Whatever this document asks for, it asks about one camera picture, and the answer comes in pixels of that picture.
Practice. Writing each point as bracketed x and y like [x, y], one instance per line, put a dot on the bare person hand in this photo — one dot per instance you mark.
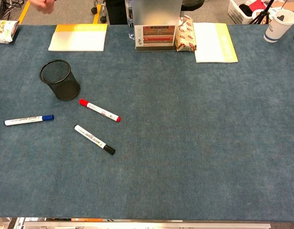
[43, 6]

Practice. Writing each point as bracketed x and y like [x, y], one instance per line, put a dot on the white plastic basket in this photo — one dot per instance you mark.
[237, 14]

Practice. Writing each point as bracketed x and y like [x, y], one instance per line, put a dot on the red capped whiteboard marker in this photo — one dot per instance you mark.
[99, 110]

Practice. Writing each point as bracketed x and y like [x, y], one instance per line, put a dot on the red patterned picture card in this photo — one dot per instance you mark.
[159, 35]

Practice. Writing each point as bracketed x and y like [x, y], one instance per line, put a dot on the blue felt table mat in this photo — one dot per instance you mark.
[161, 143]

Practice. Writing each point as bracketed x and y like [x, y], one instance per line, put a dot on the white notebook with yellow band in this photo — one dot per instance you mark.
[77, 40]

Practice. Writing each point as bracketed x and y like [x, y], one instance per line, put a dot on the clear plastic water bottle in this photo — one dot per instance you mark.
[130, 35]

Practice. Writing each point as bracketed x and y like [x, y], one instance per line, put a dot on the black office chair seat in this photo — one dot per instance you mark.
[192, 4]

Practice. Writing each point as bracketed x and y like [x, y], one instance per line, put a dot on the chrome wheeled chair base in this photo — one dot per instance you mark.
[102, 17]

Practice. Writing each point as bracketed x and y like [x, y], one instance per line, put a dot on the aluminium profile rail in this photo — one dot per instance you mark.
[147, 225]

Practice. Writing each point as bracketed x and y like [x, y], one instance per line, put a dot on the white printed snack bag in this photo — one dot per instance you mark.
[3, 31]

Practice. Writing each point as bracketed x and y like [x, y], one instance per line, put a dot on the white yellow Lexicon book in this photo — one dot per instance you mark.
[209, 43]

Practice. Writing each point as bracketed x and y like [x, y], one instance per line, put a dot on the blue capped whiteboard marker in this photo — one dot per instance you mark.
[25, 120]

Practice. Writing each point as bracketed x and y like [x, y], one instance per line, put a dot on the gold red printed snack pack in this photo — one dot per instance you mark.
[186, 35]

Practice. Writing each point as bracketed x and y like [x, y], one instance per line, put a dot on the person legs in black trousers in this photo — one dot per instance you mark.
[116, 12]

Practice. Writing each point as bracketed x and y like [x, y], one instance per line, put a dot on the white blue paper cup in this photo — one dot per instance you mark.
[277, 26]

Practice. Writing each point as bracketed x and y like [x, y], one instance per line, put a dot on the black cylindrical pen cup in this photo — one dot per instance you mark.
[66, 91]

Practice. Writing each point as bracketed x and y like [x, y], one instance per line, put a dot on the black capped whiteboard marker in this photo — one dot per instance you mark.
[92, 138]

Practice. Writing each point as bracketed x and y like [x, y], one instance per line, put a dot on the black tripod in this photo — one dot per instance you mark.
[261, 15]

